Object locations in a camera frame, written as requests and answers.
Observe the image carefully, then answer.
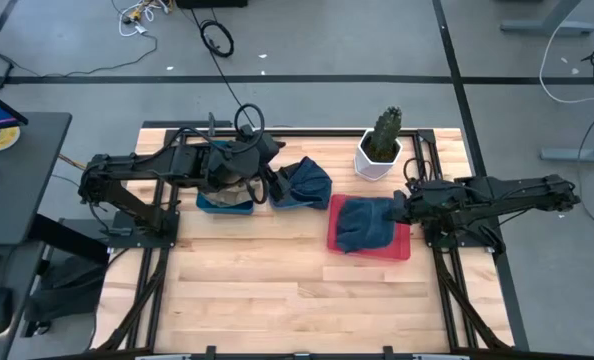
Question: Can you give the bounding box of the black aluminium table frame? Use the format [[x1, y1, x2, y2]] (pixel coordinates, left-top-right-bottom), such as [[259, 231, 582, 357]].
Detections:
[[91, 119, 516, 360]]

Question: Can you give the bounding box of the white cable bundle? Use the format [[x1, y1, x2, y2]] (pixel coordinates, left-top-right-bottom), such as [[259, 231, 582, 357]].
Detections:
[[110, 0, 171, 37]]

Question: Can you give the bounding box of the tall green cactus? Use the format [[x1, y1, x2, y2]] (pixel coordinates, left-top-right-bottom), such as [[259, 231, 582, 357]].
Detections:
[[366, 105, 403, 162]]

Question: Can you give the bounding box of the grey table leg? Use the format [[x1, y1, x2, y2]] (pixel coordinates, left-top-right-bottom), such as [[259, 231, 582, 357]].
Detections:
[[539, 134, 594, 164], [499, 0, 594, 37]]

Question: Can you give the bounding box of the navy baseball cap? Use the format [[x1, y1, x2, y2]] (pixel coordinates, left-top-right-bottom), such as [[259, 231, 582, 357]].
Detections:
[[268, 155, 334, 211], [335, 195, 398, 254]]

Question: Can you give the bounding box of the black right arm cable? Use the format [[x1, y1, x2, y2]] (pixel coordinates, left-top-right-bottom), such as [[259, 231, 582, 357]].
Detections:
[[402, 157, 434, 189]]

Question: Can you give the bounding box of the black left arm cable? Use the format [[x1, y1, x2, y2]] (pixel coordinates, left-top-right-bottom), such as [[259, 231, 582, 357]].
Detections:
[[233, 102, 267, 151]]

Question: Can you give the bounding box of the blue plastic bin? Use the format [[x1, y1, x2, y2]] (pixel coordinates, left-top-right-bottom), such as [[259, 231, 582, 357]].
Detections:
[[195, 139, 256, 217]]

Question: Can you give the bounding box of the red plastic tray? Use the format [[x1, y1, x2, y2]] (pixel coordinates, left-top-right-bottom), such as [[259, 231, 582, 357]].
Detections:
[[325, 193, 412, 262]]

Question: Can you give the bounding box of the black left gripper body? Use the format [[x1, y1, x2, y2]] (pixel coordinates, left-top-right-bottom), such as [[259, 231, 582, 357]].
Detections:
[[264, 168, 291, 204]]

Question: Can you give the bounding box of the black office chair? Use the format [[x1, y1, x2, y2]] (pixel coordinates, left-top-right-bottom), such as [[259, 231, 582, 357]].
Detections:
[[24, 254, 109, 337]]

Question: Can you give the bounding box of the white floor cable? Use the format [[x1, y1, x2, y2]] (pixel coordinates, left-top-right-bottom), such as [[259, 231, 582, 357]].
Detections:
[[539, 14, 594, 105]]

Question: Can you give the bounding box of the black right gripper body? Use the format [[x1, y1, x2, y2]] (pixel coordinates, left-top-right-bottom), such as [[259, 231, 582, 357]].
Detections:
[[389, 189, 428, 226]]

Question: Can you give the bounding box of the beige baseball cap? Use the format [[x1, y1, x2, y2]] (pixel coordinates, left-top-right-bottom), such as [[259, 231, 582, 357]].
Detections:
[[206, 180, 254, 208]]

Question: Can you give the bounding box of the long black floor cable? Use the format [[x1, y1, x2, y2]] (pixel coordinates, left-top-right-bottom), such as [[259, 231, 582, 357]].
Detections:
[[0, 19, 159, 94]]

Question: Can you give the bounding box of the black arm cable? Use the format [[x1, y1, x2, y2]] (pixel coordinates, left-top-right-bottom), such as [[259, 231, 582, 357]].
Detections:
[[402, 157, 434, 189], [233, 102, 267, 151]]

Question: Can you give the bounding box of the black coiled floor cable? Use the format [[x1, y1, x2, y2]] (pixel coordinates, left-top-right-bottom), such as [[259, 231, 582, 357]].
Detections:
[[176, 7, 258, 126]]

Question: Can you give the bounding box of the black office desk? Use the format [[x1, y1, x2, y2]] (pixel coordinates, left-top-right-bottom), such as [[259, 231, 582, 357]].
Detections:
[[0, 110, 73, 360]]

